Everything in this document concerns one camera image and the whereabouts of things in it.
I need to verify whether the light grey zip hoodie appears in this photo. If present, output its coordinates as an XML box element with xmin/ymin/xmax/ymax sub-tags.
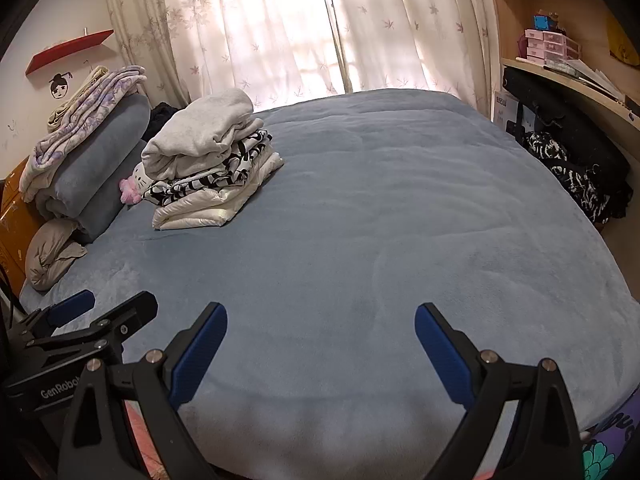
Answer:
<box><xmin>142</xmin><ymin>88</ymin><xmax>264</xmax><ymax>181</ymax></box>

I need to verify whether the black white clothes pile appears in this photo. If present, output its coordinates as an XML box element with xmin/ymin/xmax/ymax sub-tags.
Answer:
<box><xmin>502</xmin><ymin>67</ymin><xmax>634</xmax><ymax>226</ymax></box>

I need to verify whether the beige crumpled cloth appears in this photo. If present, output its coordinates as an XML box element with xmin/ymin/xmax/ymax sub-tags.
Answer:
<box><xmin>25</xmin><ymin>219</ymin><xmax>87</xmax><ymax>292</ymax></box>

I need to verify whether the blue pillow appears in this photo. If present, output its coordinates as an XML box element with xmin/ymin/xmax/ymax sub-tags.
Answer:
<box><xmin>35</xmin><ymin>93</ymin><xmax>151</xmax><ymax>244</ymax></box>

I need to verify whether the pink white plush toy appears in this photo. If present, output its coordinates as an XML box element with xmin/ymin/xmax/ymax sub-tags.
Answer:
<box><xmin>118</xmin><ymin>162</ymin><xmax>153</xmax><ymax>206</ymax></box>

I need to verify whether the blue fleece bed blanket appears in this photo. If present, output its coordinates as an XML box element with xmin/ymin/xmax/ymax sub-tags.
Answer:
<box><xmin>21</xmin><ymin>90</ymin><xmax>639</xmax><ymax>479</ymax></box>

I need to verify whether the cream satin folded garment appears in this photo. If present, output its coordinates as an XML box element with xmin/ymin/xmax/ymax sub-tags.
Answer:
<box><xmin>152</xmin><ymin>148</ymin><xmax>284</xmax><ymax>231</ymax></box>

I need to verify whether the purple printed cloth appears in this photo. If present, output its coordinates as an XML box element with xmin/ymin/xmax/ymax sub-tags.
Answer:
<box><xmin>582</xmin><ymin>388</ymin><xmax>639</xmax><ymax>479</ymax></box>

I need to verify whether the black white graffiti garment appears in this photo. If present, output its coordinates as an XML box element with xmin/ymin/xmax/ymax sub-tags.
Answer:
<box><xmin>142</xmin><ymin>129</ymin><xmax>272</xmax><ymax>207</ymax></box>

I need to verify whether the purple white folded blanket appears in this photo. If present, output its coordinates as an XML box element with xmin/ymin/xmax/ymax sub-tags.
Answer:
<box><xmin>18</xmin><ymin>65</ymin><xmax>146</xmax><ymax>203</ymax></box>

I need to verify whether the black garment near headboard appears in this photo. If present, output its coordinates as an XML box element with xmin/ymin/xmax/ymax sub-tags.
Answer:
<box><xmin>142</xmin><ymin>102</ymin><xmax>179</xmax><ymax>142</ymax></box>

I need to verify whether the white cardboard box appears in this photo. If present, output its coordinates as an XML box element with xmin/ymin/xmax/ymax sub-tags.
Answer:
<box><xmin>492</xmin><ymin>91</ymin><xmax>518</xmax><ymax>131</ymax></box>

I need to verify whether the pink drawer organizer box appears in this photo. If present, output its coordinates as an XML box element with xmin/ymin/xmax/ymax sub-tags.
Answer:
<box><xmin>525</xmin><ymin>29</ymin><xmax>582</xmax><ymax>65</ymax></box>

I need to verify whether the white floral curtain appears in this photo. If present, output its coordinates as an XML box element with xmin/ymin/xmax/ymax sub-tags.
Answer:
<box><xmin>106</xmin><ymin>0</ymin><xmax>499</xmax><ymax>115</ymax></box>

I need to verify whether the wooden desk shelf unit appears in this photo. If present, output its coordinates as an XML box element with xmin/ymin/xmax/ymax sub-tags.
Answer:
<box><xmin>495</xmin><ymin>0</ymin><xmax>639</xmax><ymax>157</ymax></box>

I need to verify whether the yellow sticky paper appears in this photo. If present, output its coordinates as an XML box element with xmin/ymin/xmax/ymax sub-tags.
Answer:
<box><xmin>605</xmin><ymin>13</ymin><xmax>640</xmax><ymax>68</ymax></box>

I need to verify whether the red wall shelf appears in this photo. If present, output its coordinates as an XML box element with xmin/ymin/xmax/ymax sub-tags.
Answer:
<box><xmin>25</xmin><ymin>29</ymin><xmax>114</xmax><ymax>76</ymax></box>

